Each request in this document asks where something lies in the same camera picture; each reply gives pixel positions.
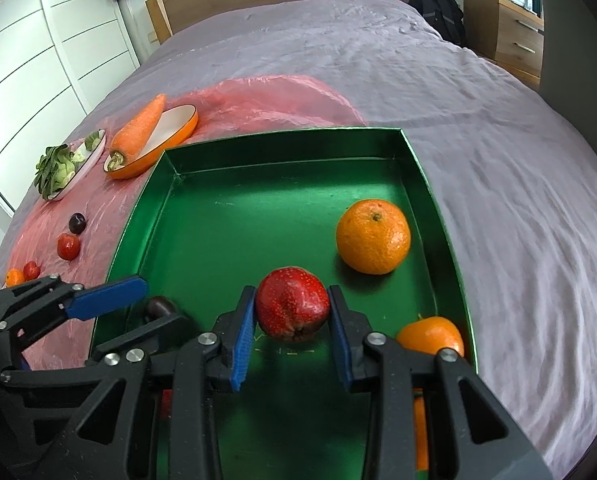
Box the carrot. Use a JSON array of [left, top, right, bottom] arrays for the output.
[[109, 93, 167, 170]]

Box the green bok choy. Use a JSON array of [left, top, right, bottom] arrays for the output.
[[33, 145, 76, 200]]

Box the grey office chair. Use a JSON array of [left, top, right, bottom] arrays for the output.
[[537, 0, 597, 126]]

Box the white oval plate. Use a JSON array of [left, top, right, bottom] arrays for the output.
[[43, 130, 106, 202]]

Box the black backpack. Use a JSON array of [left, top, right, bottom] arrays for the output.
[[409, 0, 467, 48]]

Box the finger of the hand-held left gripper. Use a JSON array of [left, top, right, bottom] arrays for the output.
[[0, 274, 149, 356], [0, 312, 192, 397]]

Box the orange oval dish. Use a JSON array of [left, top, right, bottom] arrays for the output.
[[103, 104, 199, 180]]

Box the pink plastic sheet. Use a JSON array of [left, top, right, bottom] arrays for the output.
[[1, 74, 369, 376]]

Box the green shallow box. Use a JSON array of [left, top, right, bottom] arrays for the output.
[[85, 127, 479, 480]]

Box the wooden dresser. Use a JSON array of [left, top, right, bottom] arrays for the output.
[[463, 0, 547, 86]]

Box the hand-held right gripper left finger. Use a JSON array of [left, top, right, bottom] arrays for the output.
[[26, 285, 258, 480]]

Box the large orange tangerine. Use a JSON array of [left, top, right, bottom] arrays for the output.
[[336, 199, 412, 276]]

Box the white wardrobe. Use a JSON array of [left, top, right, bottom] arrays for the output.
[[0, 0, 142, 211]]

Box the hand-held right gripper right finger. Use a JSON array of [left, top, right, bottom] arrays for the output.
[[327, 285, 554, 480]]

